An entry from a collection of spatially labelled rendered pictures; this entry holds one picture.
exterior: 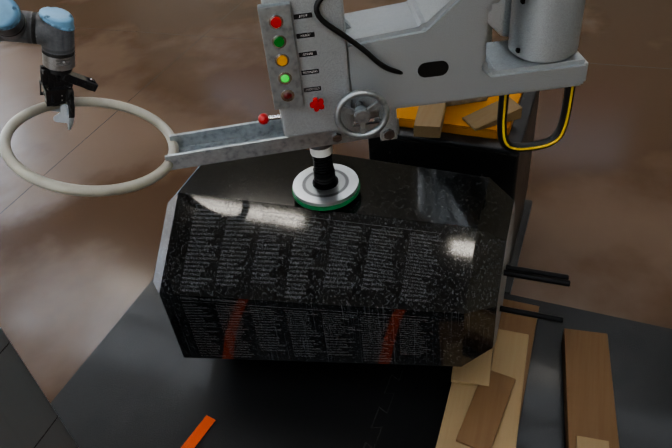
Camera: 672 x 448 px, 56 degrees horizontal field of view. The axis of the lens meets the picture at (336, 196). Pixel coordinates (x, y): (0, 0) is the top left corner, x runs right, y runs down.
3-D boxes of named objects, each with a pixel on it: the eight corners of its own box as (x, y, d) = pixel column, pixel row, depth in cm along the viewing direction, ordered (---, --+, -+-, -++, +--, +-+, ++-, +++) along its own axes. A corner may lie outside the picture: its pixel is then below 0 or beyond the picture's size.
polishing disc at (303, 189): (337, 158, 212) (336, 155, 212) (371, 189, 198) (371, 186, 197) (281, 181, 205) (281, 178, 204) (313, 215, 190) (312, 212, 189)
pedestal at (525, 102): (408, 183, 342) (404, 59, 296) (532, 203, 319) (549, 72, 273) (367, 265, 295) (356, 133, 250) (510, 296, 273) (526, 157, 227)
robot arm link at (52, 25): (38, 2, 180) (75, 7, 183) (40, 42, 187) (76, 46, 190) (33, 16, 173) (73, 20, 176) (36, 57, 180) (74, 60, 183)
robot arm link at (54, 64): (69, 43, 191) (79, 58, 185) (69, 58, 194) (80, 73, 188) (38, 45, 186) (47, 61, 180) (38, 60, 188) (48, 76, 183)
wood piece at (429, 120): (420, 109, 252) (420, 98, 249) (445, 110, 249) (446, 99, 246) (413, 136, 237) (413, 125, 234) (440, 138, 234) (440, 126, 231)
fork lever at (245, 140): (391, 107, 197) (390, 93, 194) (402, 140, 182) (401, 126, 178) (175, 141, 197) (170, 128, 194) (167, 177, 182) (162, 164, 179)
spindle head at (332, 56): (398, 93, 196) (393, -53, 168) (411, 131, 178) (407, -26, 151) (283, 108, 195) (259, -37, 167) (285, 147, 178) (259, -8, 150)
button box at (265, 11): (304, 101, 170) (289, -1, 153) (304, 106, 168) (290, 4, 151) (274, 105, 170) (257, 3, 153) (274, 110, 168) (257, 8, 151)
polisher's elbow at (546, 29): (496, 41, 185) (501, -25, 173) (557, 30, 187) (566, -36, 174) (524, 69, 170) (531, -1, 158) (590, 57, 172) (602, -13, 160)
